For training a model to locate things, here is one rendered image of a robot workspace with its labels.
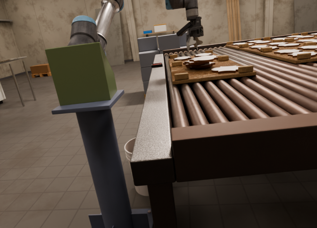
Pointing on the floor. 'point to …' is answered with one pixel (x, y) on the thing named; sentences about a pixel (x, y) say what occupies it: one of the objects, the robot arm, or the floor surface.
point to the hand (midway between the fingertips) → (192, 51)
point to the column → (106, 165)
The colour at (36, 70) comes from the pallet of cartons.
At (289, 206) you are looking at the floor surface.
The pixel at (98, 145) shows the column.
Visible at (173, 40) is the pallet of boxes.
